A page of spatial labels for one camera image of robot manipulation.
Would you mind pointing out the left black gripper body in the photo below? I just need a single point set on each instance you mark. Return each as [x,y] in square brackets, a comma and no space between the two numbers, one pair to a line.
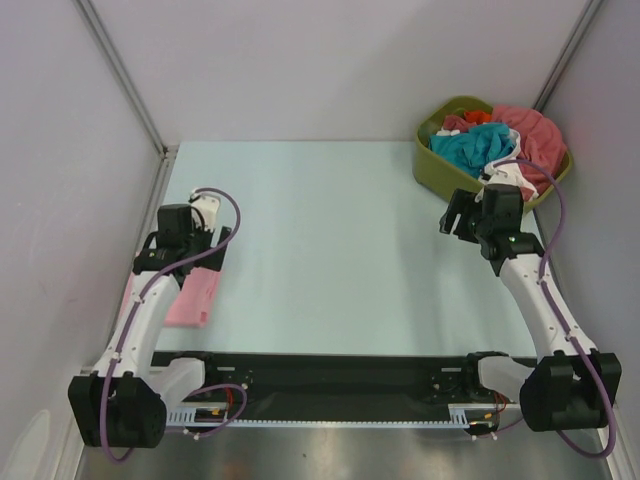
[199,241]

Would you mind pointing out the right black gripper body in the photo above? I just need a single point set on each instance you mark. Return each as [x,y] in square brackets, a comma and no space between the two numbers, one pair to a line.
[486,224]

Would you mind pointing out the pink t shirt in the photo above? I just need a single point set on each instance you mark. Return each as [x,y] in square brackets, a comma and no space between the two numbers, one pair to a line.
[193,306]

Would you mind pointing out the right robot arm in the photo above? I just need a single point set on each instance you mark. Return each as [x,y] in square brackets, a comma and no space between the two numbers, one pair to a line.
[572,385]

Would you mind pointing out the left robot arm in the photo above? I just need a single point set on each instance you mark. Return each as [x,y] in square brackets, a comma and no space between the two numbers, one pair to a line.
[174,278]

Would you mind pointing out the white t shirt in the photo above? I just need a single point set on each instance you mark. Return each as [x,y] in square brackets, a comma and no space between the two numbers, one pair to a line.
[530,192]

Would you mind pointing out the olive green plastic bin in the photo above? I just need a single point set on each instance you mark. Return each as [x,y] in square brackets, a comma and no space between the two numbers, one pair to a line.
[435,173]

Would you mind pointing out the teal t shirt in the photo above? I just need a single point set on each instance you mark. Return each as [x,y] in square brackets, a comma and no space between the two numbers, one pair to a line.
[473,150]

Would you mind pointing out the coral red t shirt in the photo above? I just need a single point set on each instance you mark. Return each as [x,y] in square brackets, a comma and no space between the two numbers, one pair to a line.
[542,144]

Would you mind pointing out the orange t shirt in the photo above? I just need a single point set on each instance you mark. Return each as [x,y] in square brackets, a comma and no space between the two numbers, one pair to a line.
[477,117]

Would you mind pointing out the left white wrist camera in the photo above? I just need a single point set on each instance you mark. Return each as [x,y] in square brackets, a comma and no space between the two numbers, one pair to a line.
[205,207]

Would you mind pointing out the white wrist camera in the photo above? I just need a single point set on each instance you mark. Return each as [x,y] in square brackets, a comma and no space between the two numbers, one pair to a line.
[205,207]
[507,174]

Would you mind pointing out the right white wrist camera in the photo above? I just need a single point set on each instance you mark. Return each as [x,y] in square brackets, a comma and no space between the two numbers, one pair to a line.
[507,174]

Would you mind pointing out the aluminium frame rail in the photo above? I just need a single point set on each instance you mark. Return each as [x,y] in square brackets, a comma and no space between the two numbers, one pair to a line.
[551,380]

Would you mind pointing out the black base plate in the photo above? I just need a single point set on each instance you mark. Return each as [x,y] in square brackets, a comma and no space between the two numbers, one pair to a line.
[350,387]

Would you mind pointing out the white slotted cable duct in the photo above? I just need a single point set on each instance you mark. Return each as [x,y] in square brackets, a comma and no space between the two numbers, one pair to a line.
[452,416]

